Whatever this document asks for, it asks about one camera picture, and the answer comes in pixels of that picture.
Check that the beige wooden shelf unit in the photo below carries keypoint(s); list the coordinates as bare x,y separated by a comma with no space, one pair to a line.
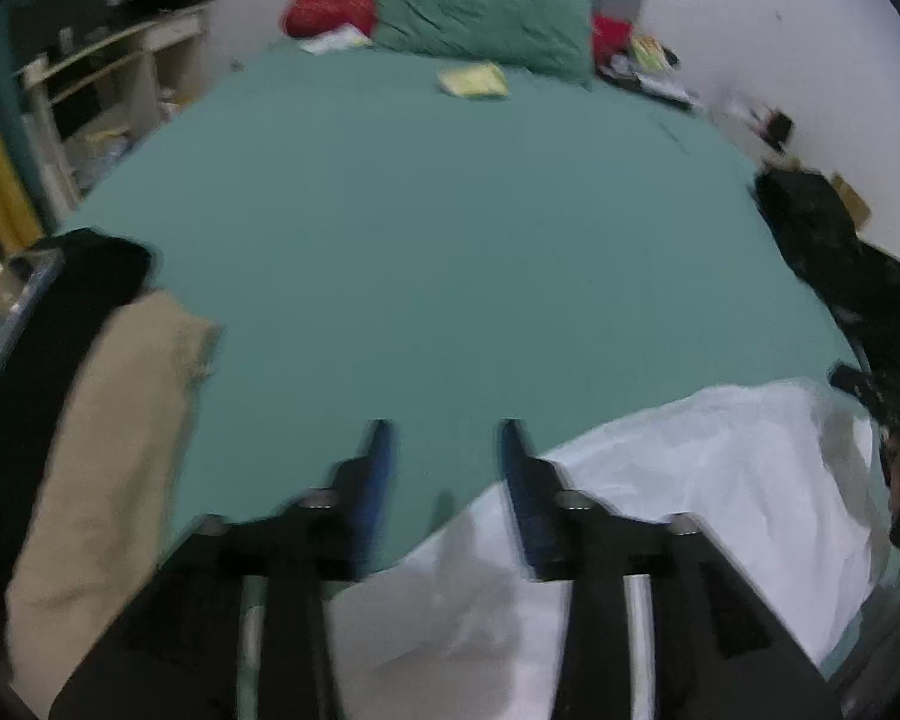
85,113

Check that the black clothes pile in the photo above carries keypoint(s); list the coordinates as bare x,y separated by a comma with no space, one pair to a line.
858,283

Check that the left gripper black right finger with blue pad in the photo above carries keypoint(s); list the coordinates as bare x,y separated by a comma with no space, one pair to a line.
661,624

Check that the green pillow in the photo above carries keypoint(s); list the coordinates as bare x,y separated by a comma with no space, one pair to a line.
547,37

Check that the white shirt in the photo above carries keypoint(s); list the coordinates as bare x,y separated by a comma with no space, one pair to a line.
778,475

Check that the black folded garment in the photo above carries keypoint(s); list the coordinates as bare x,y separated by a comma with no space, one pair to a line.
54,300

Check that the beige folded garment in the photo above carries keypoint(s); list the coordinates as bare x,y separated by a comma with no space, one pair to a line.
103,508

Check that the small dark box on floor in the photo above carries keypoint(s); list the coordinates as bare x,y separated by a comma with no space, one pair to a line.
774,128

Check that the green bed sheet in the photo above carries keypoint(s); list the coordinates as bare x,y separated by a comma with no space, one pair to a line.
572,257

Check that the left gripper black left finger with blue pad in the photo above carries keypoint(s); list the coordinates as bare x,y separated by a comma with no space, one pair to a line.
174,650

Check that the white paper packet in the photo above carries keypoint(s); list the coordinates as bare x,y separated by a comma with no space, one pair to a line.
346,37

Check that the books stack by wall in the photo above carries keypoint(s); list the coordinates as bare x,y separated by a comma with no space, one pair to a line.
647,67

